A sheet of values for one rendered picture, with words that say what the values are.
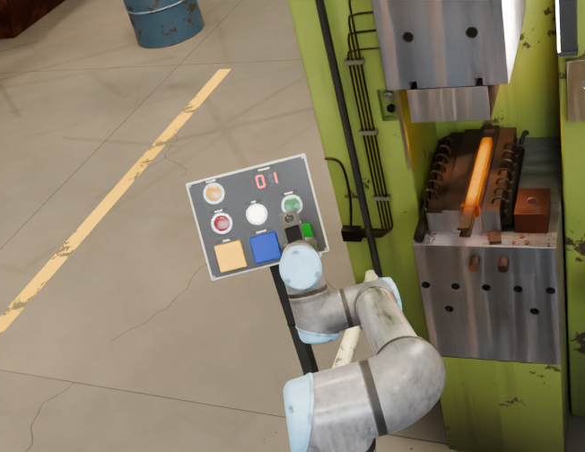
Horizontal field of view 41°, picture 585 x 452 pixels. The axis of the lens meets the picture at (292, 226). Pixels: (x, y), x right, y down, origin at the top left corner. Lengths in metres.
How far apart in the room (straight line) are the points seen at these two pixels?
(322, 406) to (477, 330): 1.28
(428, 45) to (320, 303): 0.67
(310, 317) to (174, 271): 2.27
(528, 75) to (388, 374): 1.48
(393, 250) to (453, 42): 0.83
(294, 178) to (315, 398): 1.08
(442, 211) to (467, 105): 0.34
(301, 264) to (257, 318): 1.82
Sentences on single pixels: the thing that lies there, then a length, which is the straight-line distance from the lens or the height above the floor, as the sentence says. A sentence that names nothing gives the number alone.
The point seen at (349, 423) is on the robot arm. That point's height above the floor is 1.39.
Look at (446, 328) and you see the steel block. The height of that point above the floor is 0.59.
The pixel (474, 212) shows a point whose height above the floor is 0.99.
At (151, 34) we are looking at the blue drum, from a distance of 6.59.
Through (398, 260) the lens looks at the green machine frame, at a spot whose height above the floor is 0.68.
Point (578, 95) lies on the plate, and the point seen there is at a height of 1.26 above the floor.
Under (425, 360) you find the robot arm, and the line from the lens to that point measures 1.24.
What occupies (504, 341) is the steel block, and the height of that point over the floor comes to 0.56.
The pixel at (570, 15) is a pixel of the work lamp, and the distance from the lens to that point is 2.00.
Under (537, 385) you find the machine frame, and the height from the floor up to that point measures 0.38.
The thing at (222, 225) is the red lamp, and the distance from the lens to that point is 2.19.
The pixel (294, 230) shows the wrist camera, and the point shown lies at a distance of 1.92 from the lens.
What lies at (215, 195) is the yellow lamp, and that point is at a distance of 2.19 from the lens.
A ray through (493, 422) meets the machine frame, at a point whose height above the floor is 0.17.
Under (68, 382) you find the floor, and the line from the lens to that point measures 3.64.
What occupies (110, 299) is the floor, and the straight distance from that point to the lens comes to 3.97.
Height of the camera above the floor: 2.30
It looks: 35 degrees down
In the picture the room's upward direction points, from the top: 16 degrees counter-clockwise
